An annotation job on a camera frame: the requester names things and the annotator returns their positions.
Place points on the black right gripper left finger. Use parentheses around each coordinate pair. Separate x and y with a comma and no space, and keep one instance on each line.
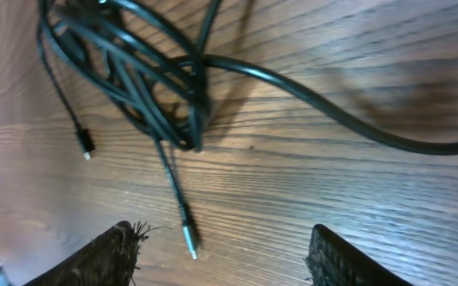
(109,259)

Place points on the black cable silver plug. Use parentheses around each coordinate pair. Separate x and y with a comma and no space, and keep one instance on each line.
(165,98)

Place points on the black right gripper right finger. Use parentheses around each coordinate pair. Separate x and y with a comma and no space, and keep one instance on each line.
(334,261)

